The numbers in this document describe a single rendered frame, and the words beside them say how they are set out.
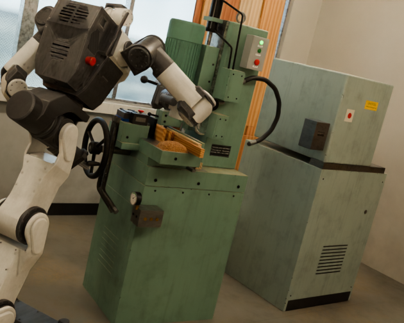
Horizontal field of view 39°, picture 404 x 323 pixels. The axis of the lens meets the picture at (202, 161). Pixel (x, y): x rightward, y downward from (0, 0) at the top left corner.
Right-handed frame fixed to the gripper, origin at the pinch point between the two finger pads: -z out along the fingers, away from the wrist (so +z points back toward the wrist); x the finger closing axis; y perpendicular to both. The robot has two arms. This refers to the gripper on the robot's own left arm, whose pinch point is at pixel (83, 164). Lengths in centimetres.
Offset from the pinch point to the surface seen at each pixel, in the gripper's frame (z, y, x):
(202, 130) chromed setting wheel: -35, 21, 43
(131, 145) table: -12.3, 9.8, 17.5
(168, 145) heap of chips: -16.4, -1.0, 35.5
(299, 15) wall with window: -150, 250, 94
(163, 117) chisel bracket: -20.1, 26.4, 31.9
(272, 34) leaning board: -129, 214, 70
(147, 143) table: -14.6, 6.7, 25.4
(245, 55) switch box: -28, 43, 78
